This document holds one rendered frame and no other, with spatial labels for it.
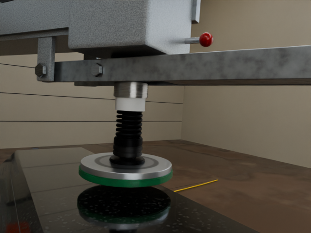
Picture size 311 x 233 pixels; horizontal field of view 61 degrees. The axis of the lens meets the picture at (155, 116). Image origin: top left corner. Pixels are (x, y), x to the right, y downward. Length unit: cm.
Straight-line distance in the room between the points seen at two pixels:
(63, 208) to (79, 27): 36
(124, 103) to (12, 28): 36
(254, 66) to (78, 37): 35
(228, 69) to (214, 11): 658
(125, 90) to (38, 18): 27
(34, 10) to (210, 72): 45
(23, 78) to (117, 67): 487
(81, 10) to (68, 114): 507
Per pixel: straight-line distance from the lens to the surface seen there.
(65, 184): 65
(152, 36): 51
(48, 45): 69
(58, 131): 560
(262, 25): 612
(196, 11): 70
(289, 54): 46
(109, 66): 58
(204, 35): 62
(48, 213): 51
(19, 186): 71
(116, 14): 54
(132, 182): 54
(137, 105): 59
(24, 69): 542
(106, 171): 55
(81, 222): 47
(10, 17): 80
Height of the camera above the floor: 101
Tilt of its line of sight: 3 degrees down
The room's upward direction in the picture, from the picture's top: 4 degrees clockwise
